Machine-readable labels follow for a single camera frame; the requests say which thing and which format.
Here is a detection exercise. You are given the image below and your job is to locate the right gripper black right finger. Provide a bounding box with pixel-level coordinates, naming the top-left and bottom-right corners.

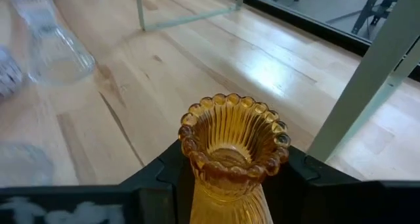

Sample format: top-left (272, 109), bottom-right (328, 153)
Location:
top-left (262, 146), bottom-right (362, 224)

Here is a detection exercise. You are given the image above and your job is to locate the clear glass candle holder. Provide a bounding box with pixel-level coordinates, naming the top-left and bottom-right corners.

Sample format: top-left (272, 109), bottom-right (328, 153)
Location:
top-left (9, 0), bottom-right (96, 86)

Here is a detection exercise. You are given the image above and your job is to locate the amber glass candle holder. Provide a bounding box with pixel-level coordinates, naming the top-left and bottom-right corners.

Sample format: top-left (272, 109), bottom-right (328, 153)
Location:
top-left (178, 93), bottom-right (292, 224)

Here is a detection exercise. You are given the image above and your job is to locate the blue leaf pattern candle tin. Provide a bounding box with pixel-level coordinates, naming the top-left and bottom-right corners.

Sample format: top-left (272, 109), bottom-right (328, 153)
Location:
top-left (0, 143), bottom-right (55, 188)

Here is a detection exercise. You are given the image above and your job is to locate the dark metal stand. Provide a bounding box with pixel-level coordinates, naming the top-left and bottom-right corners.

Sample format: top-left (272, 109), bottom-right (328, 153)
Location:
top-left (350, 0), bottom-right (406, 41)

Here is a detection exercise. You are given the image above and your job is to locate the purple leaf pattern candle tin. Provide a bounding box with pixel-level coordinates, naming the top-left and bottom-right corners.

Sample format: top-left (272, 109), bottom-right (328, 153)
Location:
top-left (0, 45), bottom-right (24, 100)

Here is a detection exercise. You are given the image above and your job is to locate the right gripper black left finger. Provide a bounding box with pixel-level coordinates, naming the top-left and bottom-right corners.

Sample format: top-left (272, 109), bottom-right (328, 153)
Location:
top-left (119, 141), bottom-right (198, 224)

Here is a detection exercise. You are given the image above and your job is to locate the black aluminium table frame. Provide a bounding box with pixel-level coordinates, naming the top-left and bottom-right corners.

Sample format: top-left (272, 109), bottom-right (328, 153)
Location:
top-left (209, 0), bottom-right (420, 82)

